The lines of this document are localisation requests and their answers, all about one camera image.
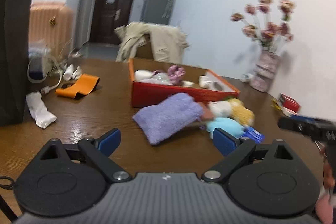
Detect dark brown entrance door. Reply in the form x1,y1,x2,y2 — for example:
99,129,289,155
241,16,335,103
89,0,138,45

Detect brown sponge block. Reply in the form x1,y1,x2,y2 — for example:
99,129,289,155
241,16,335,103
199,102,215,120

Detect dried pink roses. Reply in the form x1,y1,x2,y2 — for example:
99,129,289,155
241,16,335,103
230,0,297,53

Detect light blue plush toy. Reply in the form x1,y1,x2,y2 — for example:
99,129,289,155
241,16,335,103
206,117,246,139

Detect red flat box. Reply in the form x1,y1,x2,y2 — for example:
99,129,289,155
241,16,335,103
278,93,301,112

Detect clear plastic bags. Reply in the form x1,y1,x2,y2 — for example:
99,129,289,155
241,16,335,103
29,40,53,57

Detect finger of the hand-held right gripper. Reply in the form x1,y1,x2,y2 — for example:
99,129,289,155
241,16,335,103
291,116,331,125
278,116,315,135

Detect black cable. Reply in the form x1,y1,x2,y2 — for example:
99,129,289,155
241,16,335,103
0,176,15,191

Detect purple towel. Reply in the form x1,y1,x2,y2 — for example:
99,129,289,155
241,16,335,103
132,92,204,146

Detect pink textured vase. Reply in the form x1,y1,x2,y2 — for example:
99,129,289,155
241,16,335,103
249,52,281,93

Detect white flat box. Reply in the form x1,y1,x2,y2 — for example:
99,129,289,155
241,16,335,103
280,106,300,117

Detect pink suitcase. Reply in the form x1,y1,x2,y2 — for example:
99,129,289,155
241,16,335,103
28,2,75,57

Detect beige coat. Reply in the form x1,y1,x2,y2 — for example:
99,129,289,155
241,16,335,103
114,21,190,63

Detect blue tissue packet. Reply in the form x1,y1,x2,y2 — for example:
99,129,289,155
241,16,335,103
243,126,264,143

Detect white cable bundle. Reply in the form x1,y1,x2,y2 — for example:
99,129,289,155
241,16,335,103
27,54,64,95

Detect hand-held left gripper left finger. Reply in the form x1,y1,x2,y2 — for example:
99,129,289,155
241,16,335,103
35,128,132,184

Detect red cardboard box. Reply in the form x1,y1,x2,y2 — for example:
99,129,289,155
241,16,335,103
128,58,241,108

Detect white puff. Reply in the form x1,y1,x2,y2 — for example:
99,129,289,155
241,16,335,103
151,70,174,85

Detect black paper bag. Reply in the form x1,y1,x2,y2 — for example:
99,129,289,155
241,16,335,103
0,0,37,126

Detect person's right forearm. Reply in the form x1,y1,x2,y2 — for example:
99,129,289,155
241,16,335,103
315,191,336,224

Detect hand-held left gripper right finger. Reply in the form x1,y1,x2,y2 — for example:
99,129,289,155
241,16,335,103
201,128,297,184

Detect grey fridge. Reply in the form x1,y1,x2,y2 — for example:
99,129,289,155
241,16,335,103
140,0,179,25

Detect pink satin scrunchie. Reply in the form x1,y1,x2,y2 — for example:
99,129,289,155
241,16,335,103
168,64,186,85

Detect crumpled white tissue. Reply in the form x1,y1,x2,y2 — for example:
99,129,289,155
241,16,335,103
25,91,58,129

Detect cream soft item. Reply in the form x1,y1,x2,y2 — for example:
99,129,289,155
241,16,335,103
198,75,218,89

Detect person's right hand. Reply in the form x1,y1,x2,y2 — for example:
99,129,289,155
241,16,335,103
323,161,336,191

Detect orange pouch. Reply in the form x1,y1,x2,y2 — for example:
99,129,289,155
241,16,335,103
55,73,101,99

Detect yellow plush toy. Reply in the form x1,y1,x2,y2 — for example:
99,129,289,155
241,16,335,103
228,98,255,126

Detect white plush toy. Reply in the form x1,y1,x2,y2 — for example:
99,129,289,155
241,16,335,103
207,100,233,118

